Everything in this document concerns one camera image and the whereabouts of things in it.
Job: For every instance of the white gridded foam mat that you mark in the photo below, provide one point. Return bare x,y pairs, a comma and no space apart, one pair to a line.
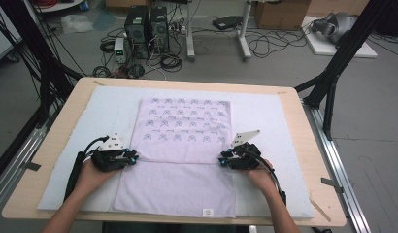
106,110

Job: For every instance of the grey tape piece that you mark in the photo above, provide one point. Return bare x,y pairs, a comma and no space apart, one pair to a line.
32,166

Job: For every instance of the clear plastic bag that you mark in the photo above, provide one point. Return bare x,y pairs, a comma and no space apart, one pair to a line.
76,23

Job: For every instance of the aluminium rail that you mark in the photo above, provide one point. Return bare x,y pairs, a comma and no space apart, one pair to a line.
16,168
342,181

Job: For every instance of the white power supply unit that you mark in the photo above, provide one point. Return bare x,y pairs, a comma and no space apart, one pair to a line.
119,50

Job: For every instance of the grey metal bracket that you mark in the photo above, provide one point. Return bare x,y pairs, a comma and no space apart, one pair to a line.
332,184

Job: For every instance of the thin wooden stick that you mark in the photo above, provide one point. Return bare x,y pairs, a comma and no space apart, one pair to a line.
320,209

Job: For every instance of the white desk leg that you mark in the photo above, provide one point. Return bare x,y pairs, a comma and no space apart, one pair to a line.
190,35
244,35

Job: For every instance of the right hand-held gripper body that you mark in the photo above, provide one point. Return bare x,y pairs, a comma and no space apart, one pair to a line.
245,158

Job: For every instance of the brown cardboard box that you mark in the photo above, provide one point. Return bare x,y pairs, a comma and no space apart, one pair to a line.
281,14

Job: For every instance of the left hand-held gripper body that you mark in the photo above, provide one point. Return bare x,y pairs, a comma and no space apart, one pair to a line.
108,159

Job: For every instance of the person's left hand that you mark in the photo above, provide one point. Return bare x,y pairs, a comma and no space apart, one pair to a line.
93,178

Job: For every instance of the grey headset device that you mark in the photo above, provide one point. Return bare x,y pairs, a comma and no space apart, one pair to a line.
338,26

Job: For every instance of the person's right hand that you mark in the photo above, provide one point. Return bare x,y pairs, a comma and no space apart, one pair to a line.
260,179

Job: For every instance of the black metal frame stand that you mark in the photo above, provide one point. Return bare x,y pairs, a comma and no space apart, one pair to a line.
339,58
41,64

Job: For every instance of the pale lilac towel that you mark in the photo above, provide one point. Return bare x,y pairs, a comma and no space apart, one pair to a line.
181,187

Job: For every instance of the black computer tower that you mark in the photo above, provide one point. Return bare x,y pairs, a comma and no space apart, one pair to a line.
159,29
137,30

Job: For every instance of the white floor board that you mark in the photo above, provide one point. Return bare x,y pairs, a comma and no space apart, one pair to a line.
329,48

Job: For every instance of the person's dark trousers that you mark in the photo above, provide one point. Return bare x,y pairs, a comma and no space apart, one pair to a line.
171,228

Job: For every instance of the flat black device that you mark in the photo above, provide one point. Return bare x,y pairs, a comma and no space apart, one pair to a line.
226,22

